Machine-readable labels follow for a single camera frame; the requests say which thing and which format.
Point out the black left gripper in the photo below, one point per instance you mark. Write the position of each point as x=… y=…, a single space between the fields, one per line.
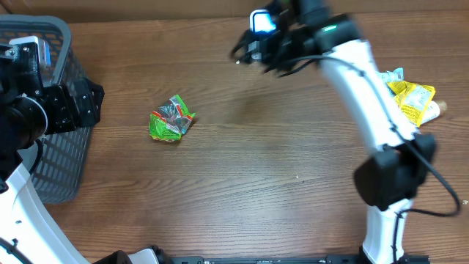
x=70 y=117

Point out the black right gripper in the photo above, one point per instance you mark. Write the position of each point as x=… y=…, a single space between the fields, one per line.
x=268 y=50

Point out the teal tissue packet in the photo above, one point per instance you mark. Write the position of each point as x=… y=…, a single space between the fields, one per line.
x=391 y=76

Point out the yellow snack packet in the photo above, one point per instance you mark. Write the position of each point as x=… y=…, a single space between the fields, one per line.
x=412 y=99

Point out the green snack packet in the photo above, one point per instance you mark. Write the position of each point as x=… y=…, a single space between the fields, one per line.
x=170 y=121

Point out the white tube gold cap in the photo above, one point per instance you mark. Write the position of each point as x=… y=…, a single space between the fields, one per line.
x=435 y=109

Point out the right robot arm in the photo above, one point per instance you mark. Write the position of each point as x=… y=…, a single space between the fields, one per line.
x=399 y=155

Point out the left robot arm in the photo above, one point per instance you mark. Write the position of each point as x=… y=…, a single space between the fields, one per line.
x=28 y=232

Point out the white barcode scanner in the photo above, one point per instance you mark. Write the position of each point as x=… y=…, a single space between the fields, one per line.
x=261 y=22

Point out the grey plastic mesh basket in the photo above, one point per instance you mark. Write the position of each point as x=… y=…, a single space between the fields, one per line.
x=58 y=175

